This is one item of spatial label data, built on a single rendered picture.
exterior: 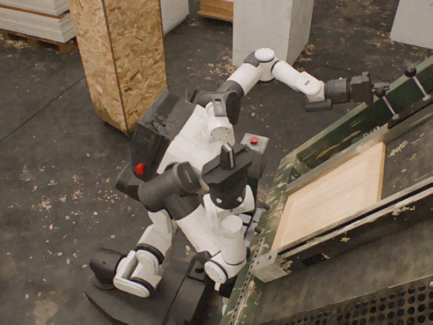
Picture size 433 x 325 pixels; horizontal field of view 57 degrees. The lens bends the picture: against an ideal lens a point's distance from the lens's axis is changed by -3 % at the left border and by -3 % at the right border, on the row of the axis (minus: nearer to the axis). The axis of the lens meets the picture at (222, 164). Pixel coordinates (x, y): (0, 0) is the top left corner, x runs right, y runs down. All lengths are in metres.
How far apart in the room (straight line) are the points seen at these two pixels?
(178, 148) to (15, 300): 1.75
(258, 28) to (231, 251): 3.06
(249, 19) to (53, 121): 2.00
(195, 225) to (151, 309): 1.15
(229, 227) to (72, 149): 2.56
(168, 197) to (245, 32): 3.03
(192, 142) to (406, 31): 4.26
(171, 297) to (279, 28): 2.59
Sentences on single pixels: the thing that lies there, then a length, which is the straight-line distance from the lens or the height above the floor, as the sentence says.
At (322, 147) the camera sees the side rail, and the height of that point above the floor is 0.99.
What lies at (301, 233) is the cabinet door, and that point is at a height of 1.01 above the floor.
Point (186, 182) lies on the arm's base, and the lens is 1.16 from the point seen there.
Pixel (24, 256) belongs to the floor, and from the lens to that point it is 2.91.
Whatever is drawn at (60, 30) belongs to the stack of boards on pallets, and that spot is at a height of 0.29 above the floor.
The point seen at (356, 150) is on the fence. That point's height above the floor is 1.21.
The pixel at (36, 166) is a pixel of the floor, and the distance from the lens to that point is 3.47.
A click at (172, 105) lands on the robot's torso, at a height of 1.40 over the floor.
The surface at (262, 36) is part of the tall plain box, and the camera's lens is 4.00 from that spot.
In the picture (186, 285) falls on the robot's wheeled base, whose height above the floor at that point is 0.19.
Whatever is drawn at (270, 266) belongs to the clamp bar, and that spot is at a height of 1.00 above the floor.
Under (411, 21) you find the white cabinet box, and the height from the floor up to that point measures 0.27.
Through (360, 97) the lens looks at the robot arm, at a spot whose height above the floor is 1.38.
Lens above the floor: 2.18
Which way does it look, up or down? 43 degrees down
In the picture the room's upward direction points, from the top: straight up
